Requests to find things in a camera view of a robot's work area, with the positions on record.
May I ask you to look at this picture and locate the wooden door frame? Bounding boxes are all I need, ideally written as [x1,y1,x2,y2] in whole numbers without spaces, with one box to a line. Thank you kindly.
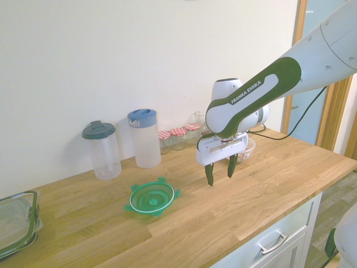
[280,0,357,161]

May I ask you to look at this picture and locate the dark green object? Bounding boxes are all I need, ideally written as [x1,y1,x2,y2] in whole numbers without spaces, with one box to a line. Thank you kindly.
[325,228,340,259]

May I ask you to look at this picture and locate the green round container lid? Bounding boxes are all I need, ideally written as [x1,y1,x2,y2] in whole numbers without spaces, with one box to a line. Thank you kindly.
[124,176,182,218]

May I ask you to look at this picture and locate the rectangular container green-rimmed lid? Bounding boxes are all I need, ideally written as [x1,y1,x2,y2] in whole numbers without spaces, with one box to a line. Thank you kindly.
[0,190,44,259]

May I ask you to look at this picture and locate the white drawer with metal handle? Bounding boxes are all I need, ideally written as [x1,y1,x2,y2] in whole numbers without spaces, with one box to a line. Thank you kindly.
[209,192,324,268]

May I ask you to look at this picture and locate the clear food bowl with nuts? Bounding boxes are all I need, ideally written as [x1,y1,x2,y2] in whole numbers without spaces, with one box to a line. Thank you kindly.
[236,137,257,163]

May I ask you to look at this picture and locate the silver drawer handle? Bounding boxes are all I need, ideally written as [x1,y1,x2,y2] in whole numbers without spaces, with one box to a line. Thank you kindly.
[257,233,289,255]

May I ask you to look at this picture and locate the frosted glass door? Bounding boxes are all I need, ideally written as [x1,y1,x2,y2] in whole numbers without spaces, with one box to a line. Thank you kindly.
[284,0,340,146]

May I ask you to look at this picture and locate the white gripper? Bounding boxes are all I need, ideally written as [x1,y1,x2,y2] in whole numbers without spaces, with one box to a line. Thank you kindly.
[196,132,249,188]

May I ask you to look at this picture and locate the clear pitcher with blue lid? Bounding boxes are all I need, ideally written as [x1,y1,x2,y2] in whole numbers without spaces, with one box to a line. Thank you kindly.
[127,108,162,169]

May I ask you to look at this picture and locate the clear shaker with dark lid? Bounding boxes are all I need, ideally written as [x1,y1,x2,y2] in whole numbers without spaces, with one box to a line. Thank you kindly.
[81,120,122,180]

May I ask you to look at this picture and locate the glass jar red checkered lid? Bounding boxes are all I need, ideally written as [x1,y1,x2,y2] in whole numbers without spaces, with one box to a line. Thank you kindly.
[158,131,171,155]
[183,123,202,145]
[169,128,186,151]

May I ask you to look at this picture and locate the black cable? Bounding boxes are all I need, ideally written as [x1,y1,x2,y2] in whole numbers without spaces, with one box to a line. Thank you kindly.
[249,85,329,140]

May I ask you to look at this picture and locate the tall clear glass jar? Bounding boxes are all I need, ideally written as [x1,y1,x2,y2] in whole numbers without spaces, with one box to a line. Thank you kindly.
[192,111,208,132]

